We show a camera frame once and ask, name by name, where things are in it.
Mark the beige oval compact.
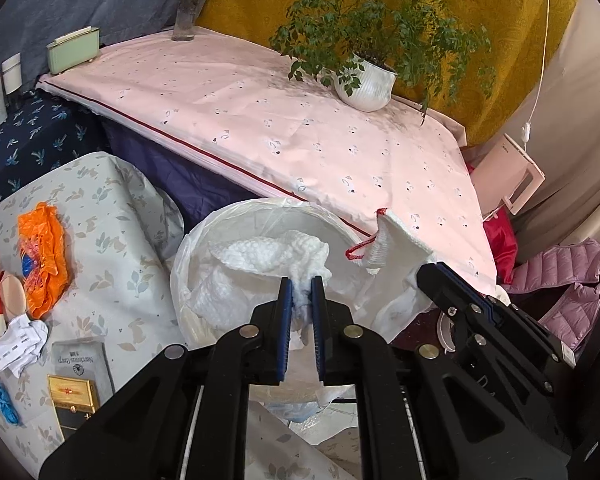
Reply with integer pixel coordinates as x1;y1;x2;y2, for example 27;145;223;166
0;271;28;318

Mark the orange plastic bag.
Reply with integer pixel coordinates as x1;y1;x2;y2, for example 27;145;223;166
17;202;71;320

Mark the dark purple cloth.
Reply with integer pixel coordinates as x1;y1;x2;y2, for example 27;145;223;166
102;120;261;233

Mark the pale green tissue box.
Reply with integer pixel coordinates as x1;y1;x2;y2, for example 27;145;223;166
46;26;102;76

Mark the gold and black small box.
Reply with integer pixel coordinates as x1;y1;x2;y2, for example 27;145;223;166
47;375;101;443

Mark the grey translucent packet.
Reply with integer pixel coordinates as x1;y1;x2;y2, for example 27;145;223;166
51;340;116;396

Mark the pink down jacket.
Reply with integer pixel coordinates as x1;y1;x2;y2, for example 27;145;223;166
500;239;600;351

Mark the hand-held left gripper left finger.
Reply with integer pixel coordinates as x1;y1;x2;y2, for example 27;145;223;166
39;277;294;480

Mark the white knitted cloth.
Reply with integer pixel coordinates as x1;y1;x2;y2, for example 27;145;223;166
190;230;333;356

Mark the white power cable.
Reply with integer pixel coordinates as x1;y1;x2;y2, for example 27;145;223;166
521;0;554;147

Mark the white lined waste bin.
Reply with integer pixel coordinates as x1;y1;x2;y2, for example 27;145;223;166
170;197;431;428

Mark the blue grey backdrop cloth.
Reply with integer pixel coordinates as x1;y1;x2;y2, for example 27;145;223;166
0;0;181;96

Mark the glass vase with pink flowers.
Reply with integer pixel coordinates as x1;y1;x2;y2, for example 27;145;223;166
167;0;233;42

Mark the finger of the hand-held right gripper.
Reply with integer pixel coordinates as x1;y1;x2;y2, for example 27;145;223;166
416;261;511;333

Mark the pink printed table cloth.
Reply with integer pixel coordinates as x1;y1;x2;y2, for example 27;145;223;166
35;25;501;291

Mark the white knitted glove red loop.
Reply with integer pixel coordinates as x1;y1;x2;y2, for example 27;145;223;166
347;208;438;273

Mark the crumpled white printed paper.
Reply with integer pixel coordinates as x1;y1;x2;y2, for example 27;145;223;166
0;316;48;378

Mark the red cloth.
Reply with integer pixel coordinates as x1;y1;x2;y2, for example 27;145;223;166
482;205;518;286

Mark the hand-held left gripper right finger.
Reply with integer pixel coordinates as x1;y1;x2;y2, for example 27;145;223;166
311;276;574;480

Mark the green plant in white pot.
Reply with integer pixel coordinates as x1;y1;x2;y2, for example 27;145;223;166
245;0;498;126

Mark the mustard yellow backdrop cloth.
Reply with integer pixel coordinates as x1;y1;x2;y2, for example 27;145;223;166
195;0;583;148

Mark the navy floral cloth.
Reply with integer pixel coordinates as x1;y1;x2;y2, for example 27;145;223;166
0;90;111;211

